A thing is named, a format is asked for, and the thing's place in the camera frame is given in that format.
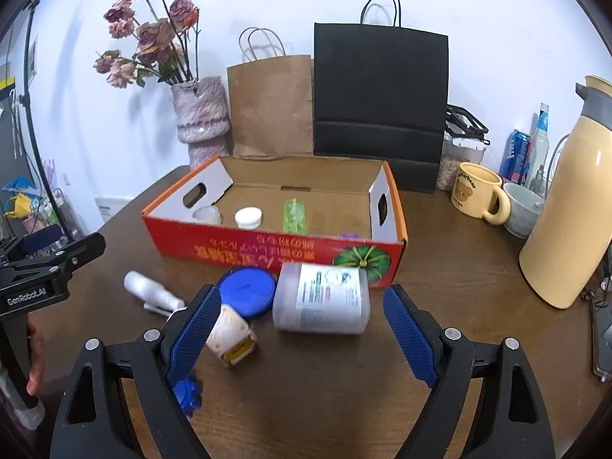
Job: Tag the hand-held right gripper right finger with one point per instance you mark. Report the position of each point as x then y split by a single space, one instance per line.
411 339

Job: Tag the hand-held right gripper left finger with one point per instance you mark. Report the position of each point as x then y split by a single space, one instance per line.
191 339

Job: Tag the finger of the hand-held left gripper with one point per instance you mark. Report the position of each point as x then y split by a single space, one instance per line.
40 240
81 248

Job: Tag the white square perfume bottle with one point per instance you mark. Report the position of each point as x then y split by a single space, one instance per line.
229 330

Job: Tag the blue gear-shaped lid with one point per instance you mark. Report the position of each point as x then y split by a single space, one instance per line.
187 394

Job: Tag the small white spray bottle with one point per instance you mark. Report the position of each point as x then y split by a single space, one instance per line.
148 287

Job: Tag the red cardboard box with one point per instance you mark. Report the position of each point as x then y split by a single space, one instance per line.
215 248

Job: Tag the clear labelled plastic jar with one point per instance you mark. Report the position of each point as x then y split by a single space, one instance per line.
320 301

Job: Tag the purple gear-shaped lid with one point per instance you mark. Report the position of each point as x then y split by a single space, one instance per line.
349 235

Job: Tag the small white jar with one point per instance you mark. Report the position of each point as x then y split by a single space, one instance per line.
208 215

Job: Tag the white ribbed cap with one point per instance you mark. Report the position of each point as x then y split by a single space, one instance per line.
248 217

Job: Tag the green spray bottle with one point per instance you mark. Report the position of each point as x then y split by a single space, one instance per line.
293 217

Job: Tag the person's left hand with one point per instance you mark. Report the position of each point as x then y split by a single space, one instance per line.
36 358

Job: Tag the cluttered storage rack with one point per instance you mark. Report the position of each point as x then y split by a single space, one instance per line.
28 205

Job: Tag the white flat box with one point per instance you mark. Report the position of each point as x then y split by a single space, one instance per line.
107 208

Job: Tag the large round blue lid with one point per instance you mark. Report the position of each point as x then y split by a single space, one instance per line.
246 291

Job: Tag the black light stand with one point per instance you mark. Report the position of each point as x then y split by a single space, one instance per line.
29 105

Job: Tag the yellow bear mug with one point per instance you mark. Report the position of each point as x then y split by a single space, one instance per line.
471 189

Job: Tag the pale ceramic cup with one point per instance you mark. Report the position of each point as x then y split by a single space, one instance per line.
519 210

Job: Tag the purple marbled vase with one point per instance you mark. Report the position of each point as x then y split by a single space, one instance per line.
201 110

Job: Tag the black phone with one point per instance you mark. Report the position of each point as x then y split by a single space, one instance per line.
602 344

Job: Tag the yellow thermos jug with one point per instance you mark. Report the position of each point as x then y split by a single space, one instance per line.
569 229

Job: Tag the clear container black clip lid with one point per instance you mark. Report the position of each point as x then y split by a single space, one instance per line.
461 150

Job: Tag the blue drink can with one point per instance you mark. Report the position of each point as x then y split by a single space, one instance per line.
516 153

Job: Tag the dried rose bouquet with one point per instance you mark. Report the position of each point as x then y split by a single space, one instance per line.
153 38

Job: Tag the clear glass bottle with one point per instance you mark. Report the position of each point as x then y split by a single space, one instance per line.
539 148

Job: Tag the brown paper bag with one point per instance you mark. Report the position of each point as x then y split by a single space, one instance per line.
270 105

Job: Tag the black paper bag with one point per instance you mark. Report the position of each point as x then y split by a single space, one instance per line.
380 91

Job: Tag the small wall notice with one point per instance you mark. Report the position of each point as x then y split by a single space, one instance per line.
32 60

